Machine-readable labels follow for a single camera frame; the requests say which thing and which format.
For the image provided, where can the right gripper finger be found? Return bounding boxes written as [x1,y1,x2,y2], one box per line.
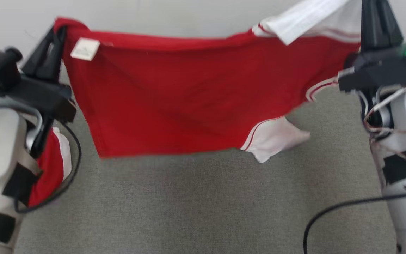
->
[376,0,404,50]
[361,0,380,53]

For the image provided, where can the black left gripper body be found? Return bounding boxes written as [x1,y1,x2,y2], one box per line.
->
[7,75,78,123]

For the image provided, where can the grey fabric sofa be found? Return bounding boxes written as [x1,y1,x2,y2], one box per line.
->
[13,62,397,254]

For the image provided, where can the thin red white wires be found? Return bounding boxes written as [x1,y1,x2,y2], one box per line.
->
[363,84,406,167]

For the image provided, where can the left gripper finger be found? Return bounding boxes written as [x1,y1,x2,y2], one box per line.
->
[49,27,67,84]
[21,29,57,81]

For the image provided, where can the red shorts with white stripe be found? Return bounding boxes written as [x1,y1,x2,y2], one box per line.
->
[28,127,72,208]

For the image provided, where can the red white basketball jersey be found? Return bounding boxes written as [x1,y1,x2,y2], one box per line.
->
[53,0,362,163]

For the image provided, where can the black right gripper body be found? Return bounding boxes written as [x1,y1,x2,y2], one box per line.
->
[338,40,406,93]

